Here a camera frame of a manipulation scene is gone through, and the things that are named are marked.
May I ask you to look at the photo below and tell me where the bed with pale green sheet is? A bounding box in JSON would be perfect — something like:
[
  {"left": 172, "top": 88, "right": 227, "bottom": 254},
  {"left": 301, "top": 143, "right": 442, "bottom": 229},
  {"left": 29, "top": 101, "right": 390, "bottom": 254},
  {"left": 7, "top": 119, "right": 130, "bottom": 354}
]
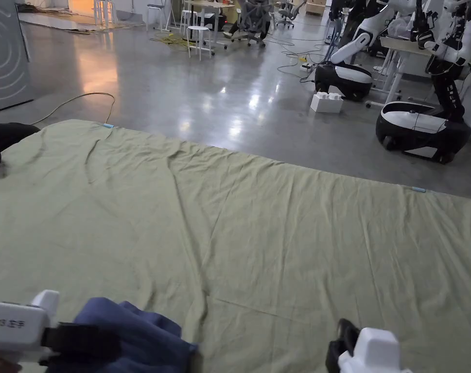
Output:
[{"left": 0, "top": 118, "right": 471, "bottom": 373}]

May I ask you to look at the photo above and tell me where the white round stool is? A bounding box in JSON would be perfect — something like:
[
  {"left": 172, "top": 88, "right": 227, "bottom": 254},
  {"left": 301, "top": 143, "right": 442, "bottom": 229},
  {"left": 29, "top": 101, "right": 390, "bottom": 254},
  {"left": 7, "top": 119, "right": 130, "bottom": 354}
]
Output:
[
  {"left": 186, "top": 25, "right": 216, "bottom": 61},
  {"left": 179, "top": 10, "right": 198, "bottom": 33}
]

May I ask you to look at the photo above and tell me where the tangled yellow cable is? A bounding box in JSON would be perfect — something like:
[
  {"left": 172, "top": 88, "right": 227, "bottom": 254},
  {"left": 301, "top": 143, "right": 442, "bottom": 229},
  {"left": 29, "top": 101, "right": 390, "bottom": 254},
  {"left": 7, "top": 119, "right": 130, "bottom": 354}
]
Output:
[{"left": 153, "top": 32, "right": 190, "bottom": 52}]

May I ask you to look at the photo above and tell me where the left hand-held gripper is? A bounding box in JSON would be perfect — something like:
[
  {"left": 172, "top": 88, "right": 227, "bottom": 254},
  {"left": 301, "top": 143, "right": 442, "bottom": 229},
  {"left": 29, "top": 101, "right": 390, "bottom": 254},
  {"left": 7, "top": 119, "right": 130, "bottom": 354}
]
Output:
[{"left": 0, "top": 289, "right": 120, "bottom": 365}]

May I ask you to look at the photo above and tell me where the wooden top desk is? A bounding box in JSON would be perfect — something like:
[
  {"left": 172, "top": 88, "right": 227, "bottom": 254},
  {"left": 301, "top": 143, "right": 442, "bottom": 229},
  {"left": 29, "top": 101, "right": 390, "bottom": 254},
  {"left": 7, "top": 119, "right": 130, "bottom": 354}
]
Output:
[{"left": 183, "top": 0, "right": 237, "bottom": 51}]

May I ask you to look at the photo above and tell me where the dark blue shirt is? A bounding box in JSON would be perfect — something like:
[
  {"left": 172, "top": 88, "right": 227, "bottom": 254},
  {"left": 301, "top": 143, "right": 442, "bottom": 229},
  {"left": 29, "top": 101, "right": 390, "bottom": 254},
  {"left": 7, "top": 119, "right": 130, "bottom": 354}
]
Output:
[{"left": 48, "top": 297, "right": 200, "bottom": 373}]

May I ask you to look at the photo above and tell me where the grey mesh office chair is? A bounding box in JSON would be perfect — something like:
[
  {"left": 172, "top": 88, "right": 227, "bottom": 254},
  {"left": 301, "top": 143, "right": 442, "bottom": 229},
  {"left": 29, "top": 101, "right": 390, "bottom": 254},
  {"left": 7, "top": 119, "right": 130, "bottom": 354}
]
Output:
[
  {"left": 276, "top": 0, "right": 301, "bottom": 29},
  {"left": 235, "top": 0, "right": 276, "bottom": 48}
]

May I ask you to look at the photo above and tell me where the yellow floor cable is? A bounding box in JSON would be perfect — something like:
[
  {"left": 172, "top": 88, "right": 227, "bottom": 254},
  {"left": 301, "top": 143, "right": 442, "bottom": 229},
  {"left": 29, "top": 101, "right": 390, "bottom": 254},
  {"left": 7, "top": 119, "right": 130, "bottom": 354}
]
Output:
[{"left": 36, "top": 92, "right": 117, "bottom": 126}]

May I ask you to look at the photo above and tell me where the white tall stool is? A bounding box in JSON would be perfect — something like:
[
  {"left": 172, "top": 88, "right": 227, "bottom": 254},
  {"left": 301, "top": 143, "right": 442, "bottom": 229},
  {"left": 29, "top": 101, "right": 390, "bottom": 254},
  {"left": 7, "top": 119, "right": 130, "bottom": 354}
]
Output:
[{"left": 91, "top": 0, "right": 118, "bottom": 31}]

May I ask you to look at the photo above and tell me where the white frame desk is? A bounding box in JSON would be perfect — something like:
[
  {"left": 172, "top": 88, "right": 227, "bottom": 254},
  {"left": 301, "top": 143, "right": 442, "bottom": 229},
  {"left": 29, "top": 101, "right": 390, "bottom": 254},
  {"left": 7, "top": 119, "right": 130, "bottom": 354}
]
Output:
[{"left": 365, "top": 34, "right": 443, "bottom": 109}]

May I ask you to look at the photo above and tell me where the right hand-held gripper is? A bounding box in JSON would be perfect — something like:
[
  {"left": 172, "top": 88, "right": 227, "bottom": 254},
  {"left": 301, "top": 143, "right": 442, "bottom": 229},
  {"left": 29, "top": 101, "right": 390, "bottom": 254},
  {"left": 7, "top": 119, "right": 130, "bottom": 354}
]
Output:
[{"left": 325, "top": 318, "right": 414, "bottom": 373}]

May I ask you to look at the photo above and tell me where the white and black wheeled robot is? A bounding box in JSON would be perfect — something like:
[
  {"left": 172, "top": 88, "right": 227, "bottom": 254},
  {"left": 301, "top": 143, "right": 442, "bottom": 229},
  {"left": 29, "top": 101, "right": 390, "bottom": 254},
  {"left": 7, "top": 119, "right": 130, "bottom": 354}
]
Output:
[
  {"left": 376, "top": 0, "right": 471, "bottom": 163},
  {"left": 314, "top": 0, "right": 415, "bottom": 102}
]

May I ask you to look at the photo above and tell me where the black cloth bundle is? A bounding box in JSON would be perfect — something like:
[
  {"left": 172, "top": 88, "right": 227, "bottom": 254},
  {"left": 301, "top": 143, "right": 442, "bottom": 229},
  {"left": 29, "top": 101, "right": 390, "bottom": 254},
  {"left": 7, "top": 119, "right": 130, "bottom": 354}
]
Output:
[{"left": 0, "top": 122, "right": 40, "bottom": 173}]

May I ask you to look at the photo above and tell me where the grey washing machine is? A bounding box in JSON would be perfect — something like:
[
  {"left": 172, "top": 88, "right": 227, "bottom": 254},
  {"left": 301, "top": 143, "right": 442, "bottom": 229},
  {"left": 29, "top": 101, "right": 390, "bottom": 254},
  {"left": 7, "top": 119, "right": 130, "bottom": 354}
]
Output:
[{"left": 0, "top": 0, "right": 35, "bottom": 115}]

